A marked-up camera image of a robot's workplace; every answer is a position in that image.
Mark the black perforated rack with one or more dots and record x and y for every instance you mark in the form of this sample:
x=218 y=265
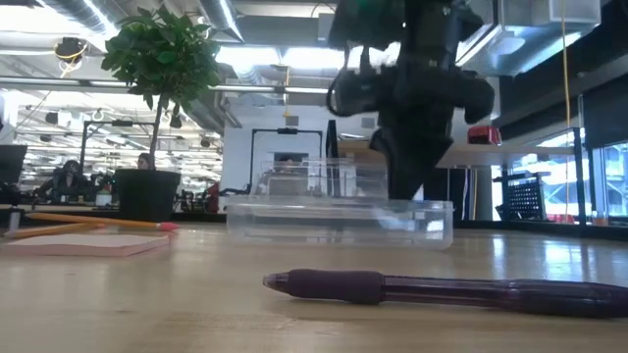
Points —
x=525 y=198

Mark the person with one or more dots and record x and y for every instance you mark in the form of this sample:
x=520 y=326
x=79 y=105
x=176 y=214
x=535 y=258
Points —
x=145 y=161
x=66 y=181
x=287 y=163

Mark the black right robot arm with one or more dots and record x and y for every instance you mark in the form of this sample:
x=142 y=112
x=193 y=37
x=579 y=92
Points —
x=441 y=29

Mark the clear plastic box with lid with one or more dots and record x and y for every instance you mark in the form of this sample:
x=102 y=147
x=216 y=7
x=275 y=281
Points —
x=343 y=230

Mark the green artificial plant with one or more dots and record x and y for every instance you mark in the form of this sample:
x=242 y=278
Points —
x=162 y=54

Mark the black plant pot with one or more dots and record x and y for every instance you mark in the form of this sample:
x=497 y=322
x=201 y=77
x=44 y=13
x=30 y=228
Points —
x=147 y=196

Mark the black ceiling dome fixture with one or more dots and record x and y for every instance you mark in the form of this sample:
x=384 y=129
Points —
x=70 y=49

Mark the dark side monitor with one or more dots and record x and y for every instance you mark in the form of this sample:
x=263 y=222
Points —
x=11 y=164

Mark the dark purple pen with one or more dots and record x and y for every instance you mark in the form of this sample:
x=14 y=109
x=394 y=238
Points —
x=333 y=287

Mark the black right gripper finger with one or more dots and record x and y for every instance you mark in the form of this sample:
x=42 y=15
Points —
x=397 y=166
x=424 y=157

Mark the pink sticky note pad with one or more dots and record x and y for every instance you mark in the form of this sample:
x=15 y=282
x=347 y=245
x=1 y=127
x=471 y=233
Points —
x=83 y=245

